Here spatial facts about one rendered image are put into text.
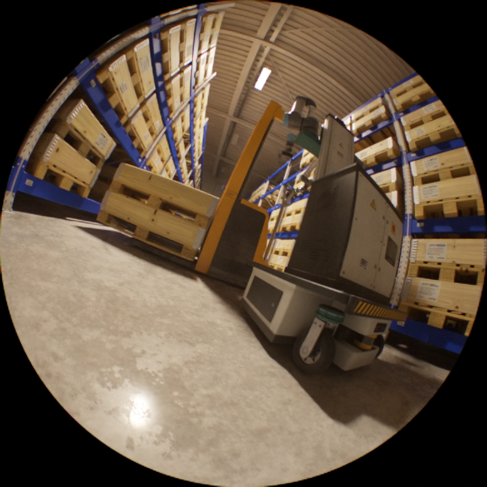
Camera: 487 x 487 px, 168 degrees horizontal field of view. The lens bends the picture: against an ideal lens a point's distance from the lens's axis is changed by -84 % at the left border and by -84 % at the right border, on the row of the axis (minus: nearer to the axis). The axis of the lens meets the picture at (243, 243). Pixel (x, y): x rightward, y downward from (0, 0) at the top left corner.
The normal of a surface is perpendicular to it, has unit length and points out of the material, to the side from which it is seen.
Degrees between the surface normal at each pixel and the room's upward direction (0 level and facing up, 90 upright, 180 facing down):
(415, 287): 90
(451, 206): 90
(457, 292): 90
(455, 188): 90
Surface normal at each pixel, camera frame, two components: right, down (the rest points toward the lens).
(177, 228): 0.26, 0.01
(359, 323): -0.90, -0.36
